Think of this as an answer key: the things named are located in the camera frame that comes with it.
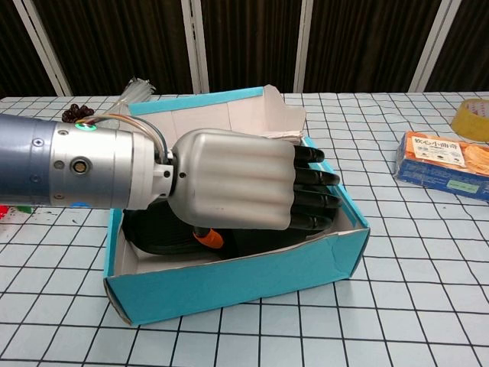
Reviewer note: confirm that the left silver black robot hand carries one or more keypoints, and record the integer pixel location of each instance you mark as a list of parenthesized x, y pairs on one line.
[(237, 179)]

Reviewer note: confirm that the light blue cardboard shoe box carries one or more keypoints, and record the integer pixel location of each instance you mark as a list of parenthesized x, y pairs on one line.
[(229, 290)]

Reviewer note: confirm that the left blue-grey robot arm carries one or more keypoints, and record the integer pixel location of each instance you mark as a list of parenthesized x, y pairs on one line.
[(84, 164)]

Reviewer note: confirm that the orange snack package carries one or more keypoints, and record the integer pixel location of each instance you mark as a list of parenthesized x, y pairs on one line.
[(431, 172)]

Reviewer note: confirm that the clear plastic straw bundle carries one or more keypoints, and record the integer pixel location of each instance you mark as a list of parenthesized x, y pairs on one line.
[(139, 91)]

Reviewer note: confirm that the black pleated screen panel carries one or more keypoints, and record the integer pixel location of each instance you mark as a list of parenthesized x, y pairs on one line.
[(470, 46), (15, 57), (252, 42), (366, 42), (122, 38)]

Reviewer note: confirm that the dark red grape bunch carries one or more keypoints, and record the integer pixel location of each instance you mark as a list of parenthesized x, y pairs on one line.
[(78, 112)]

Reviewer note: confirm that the checked light blue tablecloth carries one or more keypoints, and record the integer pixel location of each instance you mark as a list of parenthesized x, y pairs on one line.
[(420, 286)]

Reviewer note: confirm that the yellow packing tape roll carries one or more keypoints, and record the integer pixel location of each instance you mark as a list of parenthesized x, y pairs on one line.
[(464, 122)]

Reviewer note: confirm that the colourful feather shuttlecock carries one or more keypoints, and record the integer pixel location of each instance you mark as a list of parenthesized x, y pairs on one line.
[(4, 212)]

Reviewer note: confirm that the white screen frame post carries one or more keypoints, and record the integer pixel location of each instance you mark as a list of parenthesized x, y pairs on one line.
[(433, 49), (195, 46), (307, 46), (46, 49)]

